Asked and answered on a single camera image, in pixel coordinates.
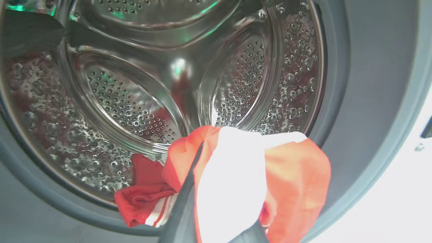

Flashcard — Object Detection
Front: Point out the steel washer drum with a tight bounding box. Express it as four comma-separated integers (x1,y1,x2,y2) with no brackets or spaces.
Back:
0,0,326,207

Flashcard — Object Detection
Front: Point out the red and white garment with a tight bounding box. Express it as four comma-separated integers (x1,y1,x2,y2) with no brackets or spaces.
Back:
114,126,332,243

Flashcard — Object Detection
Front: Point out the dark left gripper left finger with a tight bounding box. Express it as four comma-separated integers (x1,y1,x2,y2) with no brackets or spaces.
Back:
159,141,205,243

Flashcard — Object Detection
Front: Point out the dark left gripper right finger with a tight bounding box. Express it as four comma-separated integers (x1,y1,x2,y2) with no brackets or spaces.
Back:
229,219,269,243

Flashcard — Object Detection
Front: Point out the white washing machine body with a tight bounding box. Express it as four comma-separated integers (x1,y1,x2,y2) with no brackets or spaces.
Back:
304,86,432,243

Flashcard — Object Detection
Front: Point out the grey rubber door gasket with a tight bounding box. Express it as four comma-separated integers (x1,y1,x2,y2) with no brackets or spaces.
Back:
0,0,432,243

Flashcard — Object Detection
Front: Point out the black door latch slot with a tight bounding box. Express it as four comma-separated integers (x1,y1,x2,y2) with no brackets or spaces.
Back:
420,116,432,139

